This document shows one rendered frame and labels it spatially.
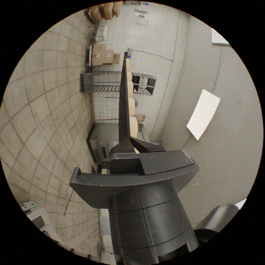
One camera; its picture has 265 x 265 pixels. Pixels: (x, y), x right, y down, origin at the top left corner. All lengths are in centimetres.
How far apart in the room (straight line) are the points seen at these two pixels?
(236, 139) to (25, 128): 301
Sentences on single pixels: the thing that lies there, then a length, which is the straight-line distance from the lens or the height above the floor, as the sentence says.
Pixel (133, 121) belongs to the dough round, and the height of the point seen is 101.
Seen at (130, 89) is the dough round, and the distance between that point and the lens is 22.
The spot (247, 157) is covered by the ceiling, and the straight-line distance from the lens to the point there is 205.
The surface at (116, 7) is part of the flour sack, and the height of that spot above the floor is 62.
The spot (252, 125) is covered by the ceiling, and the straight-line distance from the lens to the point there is 203.
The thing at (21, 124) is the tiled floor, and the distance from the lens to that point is 109.
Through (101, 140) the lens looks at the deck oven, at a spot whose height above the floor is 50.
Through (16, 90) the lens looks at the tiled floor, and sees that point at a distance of 109.
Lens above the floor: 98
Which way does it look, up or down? 9 degrees up
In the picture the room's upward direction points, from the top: 92 degrees clockwise
